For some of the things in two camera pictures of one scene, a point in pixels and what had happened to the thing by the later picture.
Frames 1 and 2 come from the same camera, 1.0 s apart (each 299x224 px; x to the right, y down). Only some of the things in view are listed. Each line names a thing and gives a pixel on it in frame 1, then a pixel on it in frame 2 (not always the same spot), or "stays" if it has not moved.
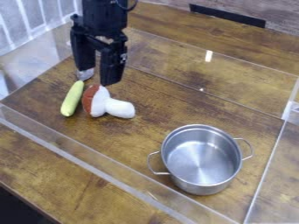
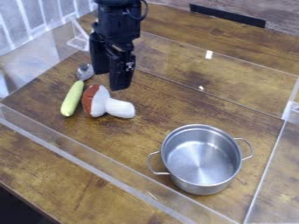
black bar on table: x=229 y=16 stays
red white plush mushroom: x=98 y=103 stays
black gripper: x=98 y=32 to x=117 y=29
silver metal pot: x=202 y=157 stays
